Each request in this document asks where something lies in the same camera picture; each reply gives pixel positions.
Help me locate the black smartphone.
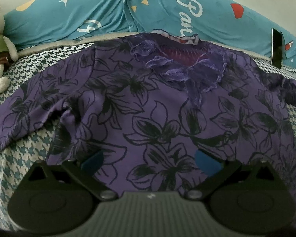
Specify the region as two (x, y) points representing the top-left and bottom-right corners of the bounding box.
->
(271, 28), (283, 69)

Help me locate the blue cartoon print bedsheet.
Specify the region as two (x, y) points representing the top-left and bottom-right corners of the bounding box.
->
(4, 0), (296, 67)

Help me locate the purple patterned garment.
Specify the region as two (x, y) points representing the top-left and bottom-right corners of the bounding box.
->
(0, 32), (296, 229)

